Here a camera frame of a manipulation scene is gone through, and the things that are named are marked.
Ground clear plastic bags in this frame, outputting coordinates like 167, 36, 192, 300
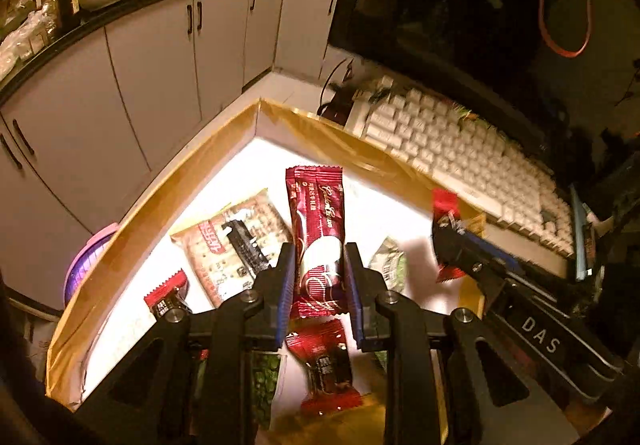
0, 0, 61, 86

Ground purple plastic basin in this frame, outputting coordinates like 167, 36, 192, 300
62, 222, 121, 308

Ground black computer monitor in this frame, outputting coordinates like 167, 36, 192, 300
325, 0, 640, 161

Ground white computer keyboard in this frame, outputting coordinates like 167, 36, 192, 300
345, 72, 576, 261

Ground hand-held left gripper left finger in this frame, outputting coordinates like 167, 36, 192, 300
75, 241, 297, 445

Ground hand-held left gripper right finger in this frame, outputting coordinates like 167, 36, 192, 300
344, 241, 576, 445

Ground lower kitchen cabinets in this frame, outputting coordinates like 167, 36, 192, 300
0, 0, 341, 321

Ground golden snack bag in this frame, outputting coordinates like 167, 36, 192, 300
272, 397, 396, 445

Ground small red black snack packet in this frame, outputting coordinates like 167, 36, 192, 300
144, 269, 193, 321

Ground black cable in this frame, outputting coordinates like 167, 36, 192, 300
320, 58, 361, 121

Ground beige biscuit packet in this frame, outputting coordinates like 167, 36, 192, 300
170, 189, 293, 308

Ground red twisted-end snack packet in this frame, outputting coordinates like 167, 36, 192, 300
285, 317, 362, 418

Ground light blue booklet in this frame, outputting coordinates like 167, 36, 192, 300
570, 185, 601, 281

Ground green white snack packet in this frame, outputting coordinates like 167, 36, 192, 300
367, 237, 408, 296

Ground dark red snack bar packet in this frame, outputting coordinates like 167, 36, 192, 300
285, 165, 351, 321

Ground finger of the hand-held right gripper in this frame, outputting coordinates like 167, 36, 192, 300
457, 220, 523, 276
431, 224, 493, 282

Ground gold cardboard box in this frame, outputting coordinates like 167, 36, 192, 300
45, 98, 488, 445

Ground bright red candy packet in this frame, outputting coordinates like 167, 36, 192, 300
431, 189, 475, 284

